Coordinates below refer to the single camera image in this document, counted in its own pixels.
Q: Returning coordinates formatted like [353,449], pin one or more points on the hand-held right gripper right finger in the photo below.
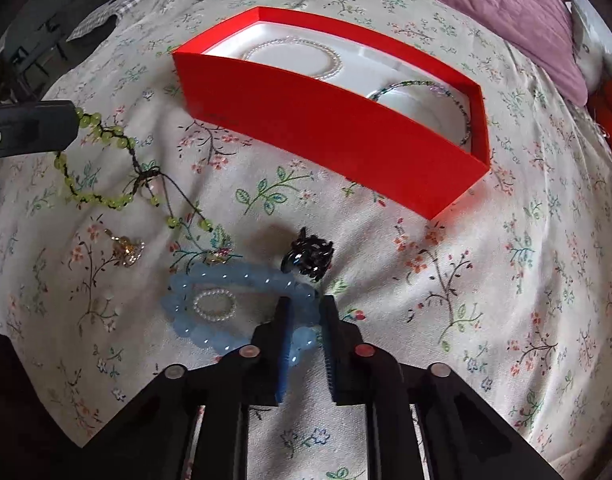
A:
[330,360]

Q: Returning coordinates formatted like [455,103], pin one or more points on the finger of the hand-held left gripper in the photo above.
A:
[31,125]

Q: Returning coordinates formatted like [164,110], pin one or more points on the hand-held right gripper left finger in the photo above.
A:
[284,355]

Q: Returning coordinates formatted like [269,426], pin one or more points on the black hair claw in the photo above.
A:
[306,257]

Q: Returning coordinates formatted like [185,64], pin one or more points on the red jewelry box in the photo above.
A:
[311,125]

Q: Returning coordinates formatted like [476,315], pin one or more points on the grey chair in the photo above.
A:
[46,15]

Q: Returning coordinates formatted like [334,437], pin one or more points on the grey checked cloth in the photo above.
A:
[93,22]

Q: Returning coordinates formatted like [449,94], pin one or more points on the floral bedsheet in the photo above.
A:
[511,285]

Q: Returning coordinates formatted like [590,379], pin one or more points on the orange object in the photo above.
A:
[611,110]

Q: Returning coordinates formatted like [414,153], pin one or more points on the purple duvet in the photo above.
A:
[486,5]

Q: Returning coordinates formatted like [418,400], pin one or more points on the white cloth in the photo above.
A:
[588,55]

